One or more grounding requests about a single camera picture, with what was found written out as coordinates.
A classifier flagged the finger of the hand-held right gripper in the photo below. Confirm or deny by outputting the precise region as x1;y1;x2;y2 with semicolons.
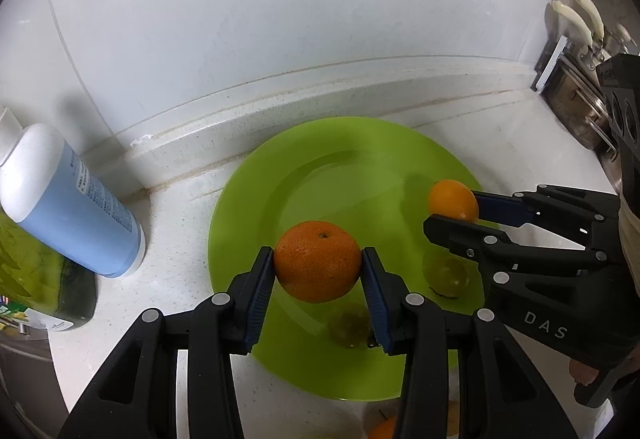
472;185;623;251
423;214;608;285

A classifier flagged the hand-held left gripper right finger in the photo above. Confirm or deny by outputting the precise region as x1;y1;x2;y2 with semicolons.
361;246;581;439

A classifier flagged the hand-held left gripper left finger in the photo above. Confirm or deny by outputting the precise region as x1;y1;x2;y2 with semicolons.
57;246;276;439

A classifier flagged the small orange mandarin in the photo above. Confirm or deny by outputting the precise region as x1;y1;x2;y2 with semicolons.
428;179;480;223

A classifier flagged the green plate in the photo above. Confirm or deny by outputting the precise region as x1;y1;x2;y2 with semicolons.
208;117;493;402

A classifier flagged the person's right forearm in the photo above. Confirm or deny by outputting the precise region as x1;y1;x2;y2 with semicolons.
619;196;640;292

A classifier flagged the person's right hand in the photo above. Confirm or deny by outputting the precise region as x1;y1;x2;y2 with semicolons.
569;360;602;386

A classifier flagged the steel pot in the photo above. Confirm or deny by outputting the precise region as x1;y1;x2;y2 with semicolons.
542;53;618;154

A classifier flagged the white plastic bar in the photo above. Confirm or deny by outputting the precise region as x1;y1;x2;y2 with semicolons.
534;37;569;92

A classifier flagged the blue lotion pump bottle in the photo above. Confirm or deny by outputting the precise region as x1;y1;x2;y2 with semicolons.
0;123;146;278

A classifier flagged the green dish soap bottle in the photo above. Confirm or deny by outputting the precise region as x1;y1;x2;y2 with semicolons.
0;209;97;332

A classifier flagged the steel sink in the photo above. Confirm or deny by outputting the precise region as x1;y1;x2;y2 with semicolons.
0;326;68;425

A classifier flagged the cream handled utensil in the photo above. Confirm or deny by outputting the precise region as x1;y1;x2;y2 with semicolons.
551;1;596;46
571;0;607;40

